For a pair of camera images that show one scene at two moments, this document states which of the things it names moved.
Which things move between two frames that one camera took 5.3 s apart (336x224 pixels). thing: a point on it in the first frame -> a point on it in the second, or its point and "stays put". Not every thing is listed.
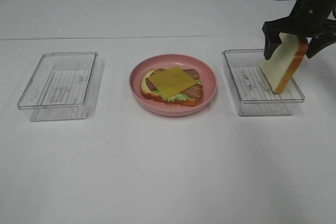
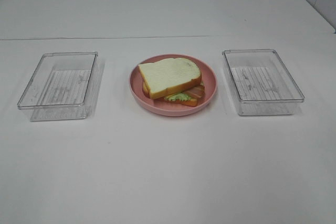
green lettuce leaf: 176,98 stays put
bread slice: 280,70 -> 169,74
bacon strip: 196,91 stays put
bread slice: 151,94 stays put
